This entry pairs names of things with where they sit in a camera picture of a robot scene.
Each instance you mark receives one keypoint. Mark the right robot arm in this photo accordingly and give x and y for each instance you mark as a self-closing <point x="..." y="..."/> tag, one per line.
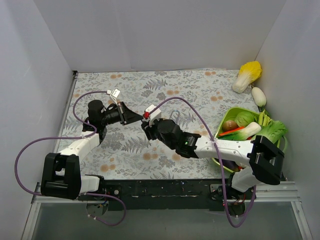
<point x="263" y="160"/>

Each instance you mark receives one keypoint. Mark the white radish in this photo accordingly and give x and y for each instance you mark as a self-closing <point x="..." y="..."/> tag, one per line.
<point x="259" y="97"/>

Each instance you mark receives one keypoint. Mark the green round cabbage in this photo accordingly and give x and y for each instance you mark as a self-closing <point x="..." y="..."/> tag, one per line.
<point x="244" y="118"/>

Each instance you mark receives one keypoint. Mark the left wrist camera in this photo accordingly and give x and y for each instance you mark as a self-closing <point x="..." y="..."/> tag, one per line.
<point x="113" y="94"/>

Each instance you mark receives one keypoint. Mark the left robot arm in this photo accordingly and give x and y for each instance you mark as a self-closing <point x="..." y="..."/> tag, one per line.
<point x="61" y="177"/>

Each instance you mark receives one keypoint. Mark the yellow white napa cabbage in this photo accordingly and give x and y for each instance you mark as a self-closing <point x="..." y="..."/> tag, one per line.
<point x="248" y="73"/>

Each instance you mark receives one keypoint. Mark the floral table mat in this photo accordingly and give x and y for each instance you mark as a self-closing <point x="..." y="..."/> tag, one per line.
<point x="201" y="96"/>

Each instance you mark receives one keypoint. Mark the white bok choy stalk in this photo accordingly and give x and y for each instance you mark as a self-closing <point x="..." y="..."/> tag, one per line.
<point x="249" y="131"/>

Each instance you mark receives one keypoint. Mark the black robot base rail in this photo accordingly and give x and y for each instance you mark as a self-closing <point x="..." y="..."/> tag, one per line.
<point x="162" y="194"/>

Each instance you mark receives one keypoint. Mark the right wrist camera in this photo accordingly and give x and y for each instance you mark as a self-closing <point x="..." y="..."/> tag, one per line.
<point x="151" y="114"/>

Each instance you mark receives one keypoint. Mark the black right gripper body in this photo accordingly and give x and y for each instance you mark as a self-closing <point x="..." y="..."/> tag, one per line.
<point x="147" y="129"/>

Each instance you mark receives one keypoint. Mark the purple eggplant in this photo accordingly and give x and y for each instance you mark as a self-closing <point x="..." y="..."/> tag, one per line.
<point x="230" y="166"/>

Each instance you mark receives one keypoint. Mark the orange carrot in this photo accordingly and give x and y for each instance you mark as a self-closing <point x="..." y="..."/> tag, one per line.
<point x="231" y="131"/>

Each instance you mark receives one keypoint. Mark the brass padlock silver shackle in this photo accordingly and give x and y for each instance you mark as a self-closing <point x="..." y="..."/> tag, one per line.
<point x="174" y="115"/>

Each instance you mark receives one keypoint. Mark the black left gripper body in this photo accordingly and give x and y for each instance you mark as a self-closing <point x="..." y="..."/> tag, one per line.
<point x="122" y="113"/>

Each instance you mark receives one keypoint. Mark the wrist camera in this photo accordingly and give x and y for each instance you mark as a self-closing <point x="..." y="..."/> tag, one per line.
<point x="151" y="114"/>
<point x="113" y="94"/>

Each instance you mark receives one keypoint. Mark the green leafy lettuce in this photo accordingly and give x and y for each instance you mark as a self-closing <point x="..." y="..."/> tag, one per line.
<point x="273" y="130"/>

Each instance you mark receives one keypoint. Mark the brown kiwi potato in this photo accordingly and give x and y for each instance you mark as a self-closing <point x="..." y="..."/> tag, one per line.
<point x="229" y="125"/>

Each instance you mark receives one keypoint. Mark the green plastic basket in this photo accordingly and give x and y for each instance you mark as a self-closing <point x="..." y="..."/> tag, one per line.
<point x="231" y="114"/>

